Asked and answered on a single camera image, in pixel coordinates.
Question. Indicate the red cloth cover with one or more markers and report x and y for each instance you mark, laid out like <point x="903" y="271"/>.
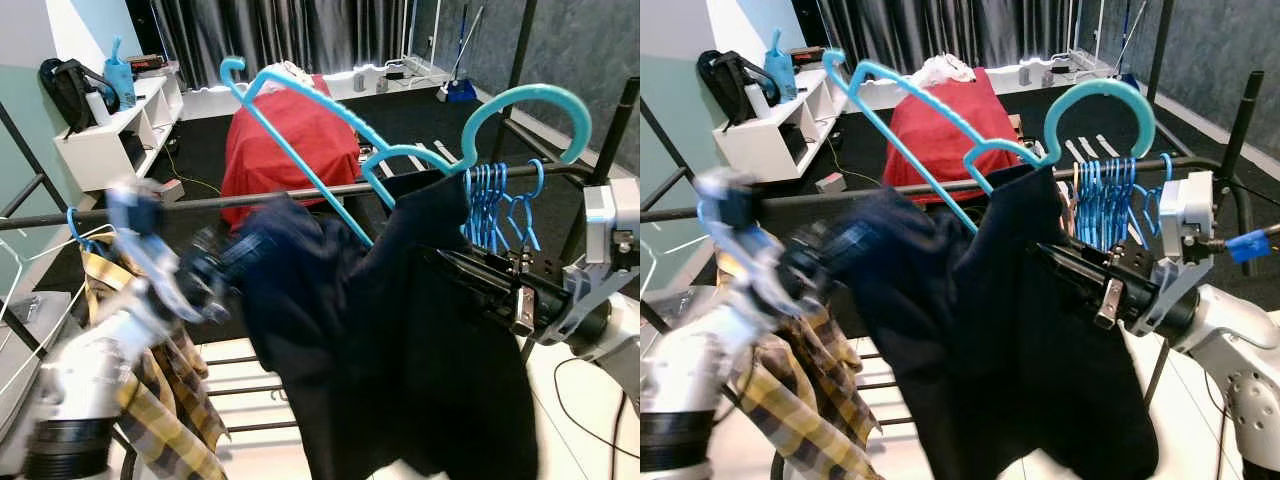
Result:
<point x="290" y="140"/>
<point x="950" y="130"/>

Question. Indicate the black backpack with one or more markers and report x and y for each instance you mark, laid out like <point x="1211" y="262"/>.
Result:
<point x="65" y="90"/>
<point x="725" y="80"/>

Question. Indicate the grey curtain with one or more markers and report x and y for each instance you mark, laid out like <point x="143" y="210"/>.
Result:
<point x="280" y="35"/>
<point x="940" y="30"/>

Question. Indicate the blue thin plastic hanger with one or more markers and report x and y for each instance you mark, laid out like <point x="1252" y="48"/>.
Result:
<point x="473" y="200"/>
<point x="497" y="205"/>
<point x="1166" y="170"/>
<point x="1088" y="195"/>
<point x="72" y="225"/>
<point x="537" y="180"/>
<point x="1118" y="195"/>

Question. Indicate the white cloth bundle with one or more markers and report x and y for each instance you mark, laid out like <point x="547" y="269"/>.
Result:
<point x="290" y="72"/>
<point x="945" y="70"/>

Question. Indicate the white shelf unit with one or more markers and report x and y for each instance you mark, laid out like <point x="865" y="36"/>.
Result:
<point x="100" y="150"/>
<point x="750" y="140"/>

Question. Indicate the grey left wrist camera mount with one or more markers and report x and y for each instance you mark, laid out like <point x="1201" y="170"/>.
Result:
<point x="745" y="255"/>
<point x="160" y="270"/>

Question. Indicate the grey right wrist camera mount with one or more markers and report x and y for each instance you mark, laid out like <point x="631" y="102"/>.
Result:
<point x="605" y="215"/>
<point x="1185" y="215"/>

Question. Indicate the light blue plastic clothes hanger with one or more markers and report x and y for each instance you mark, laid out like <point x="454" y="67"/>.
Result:
<point x="1100" y="85"/>
<point x="525" y="92"/>

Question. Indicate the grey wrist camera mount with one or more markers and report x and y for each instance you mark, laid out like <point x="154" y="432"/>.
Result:
<point x="745" y="255"/>
<point x="160" y="270"/>
<point x="1185" y="215"/>
<point x="605" y="215"/>

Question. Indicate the small grey box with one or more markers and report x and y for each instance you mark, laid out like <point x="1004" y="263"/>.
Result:
<point x="832" y="183"/>
<point x="170" y="190"/>

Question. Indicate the broom with blue head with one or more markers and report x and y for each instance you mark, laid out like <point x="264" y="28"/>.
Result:
<point x="460" y="93"/>
<point x="1128" y="80"/>

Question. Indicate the yellow brown plaid shirt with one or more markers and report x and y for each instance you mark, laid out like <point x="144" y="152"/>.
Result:
<point x="160" y="400"/>
<point x="790" y="410"/>

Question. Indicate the dark navy garment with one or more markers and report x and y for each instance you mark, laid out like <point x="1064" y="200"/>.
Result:
<point x="400" y="380"/>
<point x="1010" y="380"/>

